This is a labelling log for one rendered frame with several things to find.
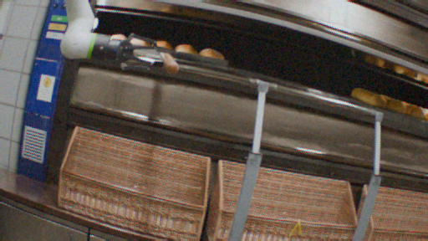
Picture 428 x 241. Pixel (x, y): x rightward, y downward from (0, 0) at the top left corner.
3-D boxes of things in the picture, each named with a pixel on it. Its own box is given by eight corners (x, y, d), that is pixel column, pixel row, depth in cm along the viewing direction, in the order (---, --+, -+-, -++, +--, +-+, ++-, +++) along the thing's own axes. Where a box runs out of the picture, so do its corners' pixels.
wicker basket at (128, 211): (67, 189, 405) (74, 125, 403) (198, 225, 407) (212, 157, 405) (55, 206, 356) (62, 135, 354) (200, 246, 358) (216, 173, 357)
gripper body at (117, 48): (112, 36, 346) (136, 39, 347) (105, 60, 347) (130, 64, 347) (111, 36, 339) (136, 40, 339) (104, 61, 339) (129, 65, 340)
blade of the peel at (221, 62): (226, 67, 445) (228, 60, 445) (102, 45, 441) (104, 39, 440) (221, 64, 481) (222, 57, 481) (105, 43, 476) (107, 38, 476)
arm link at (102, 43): (89, 59, 337) (96, 33, 336) (91, 58, 349) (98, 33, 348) (104, 62, 338) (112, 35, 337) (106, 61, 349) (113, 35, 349)
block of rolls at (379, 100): (349, 96, 484) (350, 84, 484) (419, 117, 487) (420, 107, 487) (370, 105, 424) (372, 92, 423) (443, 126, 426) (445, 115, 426)
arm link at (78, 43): (55, 63, 340) (60, 38, 333) (63, 42, 350) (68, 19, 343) (88, 68, 342) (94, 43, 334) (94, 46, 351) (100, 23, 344)
